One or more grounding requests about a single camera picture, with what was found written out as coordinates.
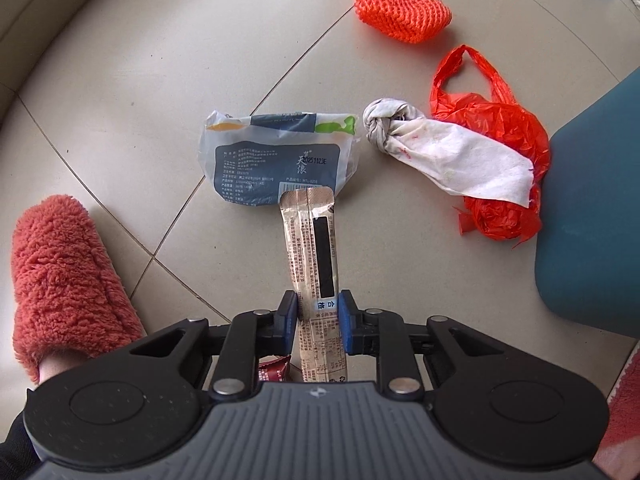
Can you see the small dark red wrapper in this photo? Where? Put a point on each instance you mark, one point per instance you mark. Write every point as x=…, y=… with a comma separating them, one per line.
x=272, y=371

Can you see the beige stick sachet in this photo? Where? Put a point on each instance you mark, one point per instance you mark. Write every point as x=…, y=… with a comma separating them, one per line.
x=312, y=260

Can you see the orange foam mesh net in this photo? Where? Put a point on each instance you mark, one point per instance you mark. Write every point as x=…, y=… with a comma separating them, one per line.
x=400, y=10

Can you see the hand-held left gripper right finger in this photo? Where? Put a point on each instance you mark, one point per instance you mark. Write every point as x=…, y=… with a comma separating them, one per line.
x=345, y=322

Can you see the white tissue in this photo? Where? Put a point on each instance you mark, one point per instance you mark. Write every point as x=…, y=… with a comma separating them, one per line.
x=450, y=155

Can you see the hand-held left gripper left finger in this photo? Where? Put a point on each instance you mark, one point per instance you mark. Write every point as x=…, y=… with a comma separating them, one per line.
x=289, y=320

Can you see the clear wet wipes packet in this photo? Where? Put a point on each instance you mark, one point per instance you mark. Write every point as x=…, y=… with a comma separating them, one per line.
x=270, y=160

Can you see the person's orange fluffy slipper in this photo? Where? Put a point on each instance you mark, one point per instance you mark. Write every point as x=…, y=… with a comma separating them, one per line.
x=627, y=400
x=65, y=280

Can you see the teal plastic bin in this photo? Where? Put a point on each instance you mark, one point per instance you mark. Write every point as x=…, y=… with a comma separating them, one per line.
x=590, y=210

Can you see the red plastic bag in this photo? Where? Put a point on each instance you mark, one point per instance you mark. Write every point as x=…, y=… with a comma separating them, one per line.
x=505, y=120

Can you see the person's right orange fluffy slipper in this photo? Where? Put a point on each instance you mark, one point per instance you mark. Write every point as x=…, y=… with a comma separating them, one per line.
x=627, y=400

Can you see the person's left orange fluffy slipper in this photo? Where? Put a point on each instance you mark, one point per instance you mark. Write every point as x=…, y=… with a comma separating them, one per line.
x=65, y=280

